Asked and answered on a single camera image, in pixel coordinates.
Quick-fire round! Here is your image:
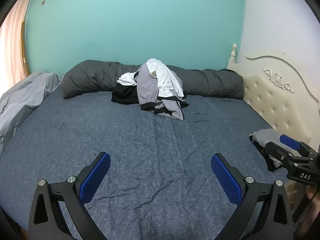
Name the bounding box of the white crumpled garment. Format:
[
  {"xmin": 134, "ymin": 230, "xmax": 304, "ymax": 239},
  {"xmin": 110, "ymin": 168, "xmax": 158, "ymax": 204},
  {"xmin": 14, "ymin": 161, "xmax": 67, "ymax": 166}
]
[{"xmin": 117, "ymin": 72, "xmax": 139, "ymax": 87}]

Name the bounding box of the folded black garment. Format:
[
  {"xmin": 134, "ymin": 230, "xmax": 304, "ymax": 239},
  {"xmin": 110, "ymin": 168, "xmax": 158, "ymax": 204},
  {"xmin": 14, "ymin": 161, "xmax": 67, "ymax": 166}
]
[{"xmin": 249, "ymin": 134, "xmax": 285, "ymax": 172}]

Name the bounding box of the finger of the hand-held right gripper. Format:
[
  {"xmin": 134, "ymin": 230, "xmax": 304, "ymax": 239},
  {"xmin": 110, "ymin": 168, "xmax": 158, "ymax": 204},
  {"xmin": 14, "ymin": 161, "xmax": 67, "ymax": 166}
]
[
  {"xmin": 279, "ymin": 134, "xmax": 319, "ymax": 158},
  {"xmin": 264, "ymin": 141, "xmax": 294, "ymax": 167}
]

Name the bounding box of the grey jacket with black trim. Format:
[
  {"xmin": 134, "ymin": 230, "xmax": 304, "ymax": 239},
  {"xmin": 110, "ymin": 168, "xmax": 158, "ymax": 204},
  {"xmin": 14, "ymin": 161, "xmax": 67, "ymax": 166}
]
[{"xmin": 136, "ymin": 64, "xmax": 190, "ymax": 120}]

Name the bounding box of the dark grey rolled duvet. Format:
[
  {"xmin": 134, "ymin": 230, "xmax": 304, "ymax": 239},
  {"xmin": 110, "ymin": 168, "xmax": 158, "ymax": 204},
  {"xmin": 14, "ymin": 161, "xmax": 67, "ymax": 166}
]
[{"xmin": 61, "ymin": 60, "xmax": 245, "ymax": 100}]

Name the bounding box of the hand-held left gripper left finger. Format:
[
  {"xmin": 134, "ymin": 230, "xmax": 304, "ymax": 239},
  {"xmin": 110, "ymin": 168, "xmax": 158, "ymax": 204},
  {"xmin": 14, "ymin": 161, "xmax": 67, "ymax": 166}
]
[{"xmin": 28, "ymin": 151, "xmax": 111, "ymax": 240}]

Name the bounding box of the bed with blue-grey sheet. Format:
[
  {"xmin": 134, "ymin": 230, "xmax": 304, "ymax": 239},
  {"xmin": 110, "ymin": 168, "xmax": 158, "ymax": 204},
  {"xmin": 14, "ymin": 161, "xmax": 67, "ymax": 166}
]
[{"xmin": 0, "ymin": 87, "xmax": 295, "ymax": 240}]

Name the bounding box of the person's right hand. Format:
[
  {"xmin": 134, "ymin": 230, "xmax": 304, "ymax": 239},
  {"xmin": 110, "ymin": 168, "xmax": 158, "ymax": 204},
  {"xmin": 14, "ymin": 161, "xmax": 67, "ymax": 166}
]
[{"xmin": 306, "ymin": 185, "xmax": 320, "ymax": 205}]

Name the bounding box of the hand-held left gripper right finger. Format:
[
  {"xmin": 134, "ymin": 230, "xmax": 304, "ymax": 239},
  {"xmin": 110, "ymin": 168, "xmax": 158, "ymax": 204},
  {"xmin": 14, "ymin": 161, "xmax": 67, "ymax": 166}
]
[{"xmin": 211, "ymin": 153, "xmax": 293, "ymax": 240}]

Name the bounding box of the light grey blanket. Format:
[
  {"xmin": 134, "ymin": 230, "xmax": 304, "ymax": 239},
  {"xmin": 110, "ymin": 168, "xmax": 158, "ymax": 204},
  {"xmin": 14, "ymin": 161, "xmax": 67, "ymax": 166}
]
[{"xmin": 0, "ymin": 71, "xmax": 60, "ymax": 155}]

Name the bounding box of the pink curtain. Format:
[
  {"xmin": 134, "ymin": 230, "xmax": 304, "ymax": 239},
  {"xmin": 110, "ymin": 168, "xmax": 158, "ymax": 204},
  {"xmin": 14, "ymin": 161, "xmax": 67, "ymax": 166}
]
[{"xmin": 0, "ymin": 0, "xmax": 33, "ymax": 98}]

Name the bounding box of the white long-sleeve shirt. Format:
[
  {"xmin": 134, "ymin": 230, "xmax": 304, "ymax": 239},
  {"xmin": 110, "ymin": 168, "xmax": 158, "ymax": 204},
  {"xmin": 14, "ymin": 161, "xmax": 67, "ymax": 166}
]
[{"xmin": 146, "ymin": 58, "xmax": 185, "ymax": 98}]

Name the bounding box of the cream bed headboard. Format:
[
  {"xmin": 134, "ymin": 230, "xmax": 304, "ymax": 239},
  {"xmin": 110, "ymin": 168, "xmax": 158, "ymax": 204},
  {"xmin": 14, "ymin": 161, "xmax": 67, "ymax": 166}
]
[{"xmin": 226, "ymin": 43, "xmax": 320, "ymax": 155}]

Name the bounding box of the wooden window frame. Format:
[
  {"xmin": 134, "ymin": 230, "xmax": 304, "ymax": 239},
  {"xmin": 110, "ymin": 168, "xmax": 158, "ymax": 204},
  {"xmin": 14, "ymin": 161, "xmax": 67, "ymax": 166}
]
[{"xmin": 21, "ymin": 20, "xmax": 29, "ymax": 78}]

